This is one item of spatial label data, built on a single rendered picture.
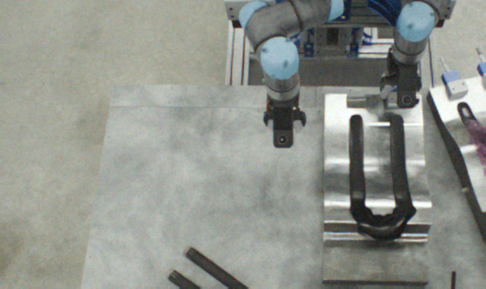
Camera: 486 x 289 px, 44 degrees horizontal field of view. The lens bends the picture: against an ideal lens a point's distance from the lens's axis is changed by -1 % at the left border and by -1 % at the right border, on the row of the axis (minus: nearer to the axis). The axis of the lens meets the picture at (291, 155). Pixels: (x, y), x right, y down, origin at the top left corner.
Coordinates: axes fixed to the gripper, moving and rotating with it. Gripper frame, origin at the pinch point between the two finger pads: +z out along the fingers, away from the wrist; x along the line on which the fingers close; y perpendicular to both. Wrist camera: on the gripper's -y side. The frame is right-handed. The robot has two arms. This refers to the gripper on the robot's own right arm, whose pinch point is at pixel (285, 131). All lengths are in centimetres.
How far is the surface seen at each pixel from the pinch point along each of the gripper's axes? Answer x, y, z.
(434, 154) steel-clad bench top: -40.3, 0.5, 15.0
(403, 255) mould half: -29.7, -29.3, 9.0
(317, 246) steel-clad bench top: -8.4, -26.1, 15.0
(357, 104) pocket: -19.0, 12.3, 8.8
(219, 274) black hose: 15.9, -34.9, 9.4
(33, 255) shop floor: 105, -14, 95
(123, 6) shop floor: 84, 106, 95
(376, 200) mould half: -22.6, -17.2, 1.8
